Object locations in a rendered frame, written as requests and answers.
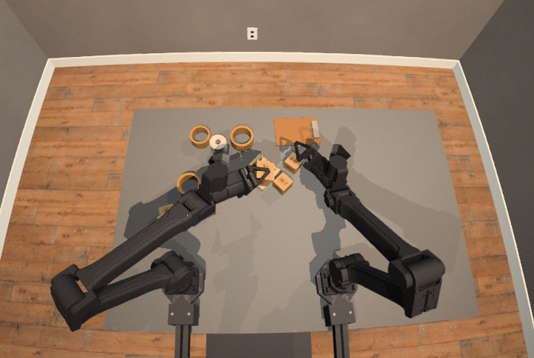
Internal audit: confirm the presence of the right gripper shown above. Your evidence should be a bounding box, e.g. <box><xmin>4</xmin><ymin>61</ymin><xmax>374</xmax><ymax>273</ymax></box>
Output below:
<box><xmin>294</xmin><ymin>141</ymin><xmax>325</xmax><ymax>180</ymax></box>

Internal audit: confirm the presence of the small wooden pallet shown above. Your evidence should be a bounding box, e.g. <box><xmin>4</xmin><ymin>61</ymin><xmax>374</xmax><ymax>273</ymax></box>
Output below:
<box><xmin>249</xmin><ymin>153</ymin><xmax>280</xmax><ymax>191</ymax></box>

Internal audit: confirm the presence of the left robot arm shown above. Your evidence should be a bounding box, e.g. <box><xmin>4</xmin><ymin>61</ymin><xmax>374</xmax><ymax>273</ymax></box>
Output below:
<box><xmin>50</xmin><ymin>153</ymin><xmax>243</xmax><ymax>332</ymax></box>

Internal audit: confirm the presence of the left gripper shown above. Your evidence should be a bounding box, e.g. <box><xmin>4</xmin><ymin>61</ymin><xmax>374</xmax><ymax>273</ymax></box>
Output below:
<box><xmin>226</xmin><ymin>165</ymin><xmax>270</xmax><ymax>199</ymax></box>

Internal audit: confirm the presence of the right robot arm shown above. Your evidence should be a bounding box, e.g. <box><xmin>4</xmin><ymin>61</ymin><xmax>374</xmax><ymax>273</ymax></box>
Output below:
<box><xmin>314</xmin><ymin>144</ymin><xmax>445</xmax><ymax>319</ymax></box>

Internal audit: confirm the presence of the grey cylinder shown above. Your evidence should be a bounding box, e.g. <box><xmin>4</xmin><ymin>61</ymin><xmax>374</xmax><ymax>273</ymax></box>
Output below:
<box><xmin>210</xmin><ymin>135</ymin><xmax>227</xmax><ymax>154</ymax></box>

